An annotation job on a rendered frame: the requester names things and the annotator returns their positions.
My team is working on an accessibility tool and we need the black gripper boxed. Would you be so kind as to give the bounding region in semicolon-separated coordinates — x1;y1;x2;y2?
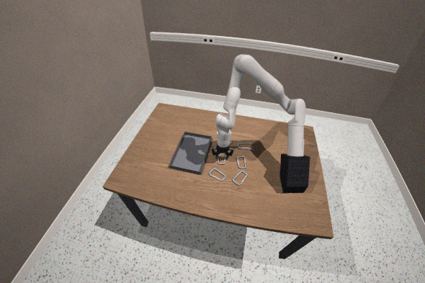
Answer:
212;144;234;160

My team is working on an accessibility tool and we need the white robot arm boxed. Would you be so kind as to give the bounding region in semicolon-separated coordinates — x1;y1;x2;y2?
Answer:
215;55;305;156

